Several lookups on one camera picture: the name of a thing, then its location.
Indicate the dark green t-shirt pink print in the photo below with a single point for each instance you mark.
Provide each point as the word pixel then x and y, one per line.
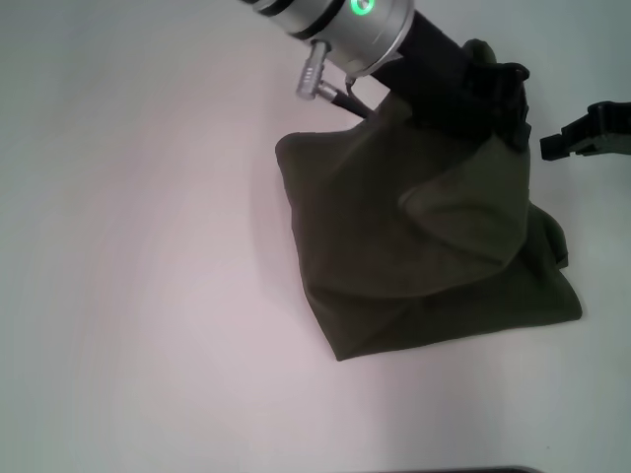
pixel 419 246

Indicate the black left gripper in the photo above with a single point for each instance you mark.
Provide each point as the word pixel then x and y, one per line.
pixel 434 64

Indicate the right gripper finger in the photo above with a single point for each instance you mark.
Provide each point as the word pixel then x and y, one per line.
pixel 581 135

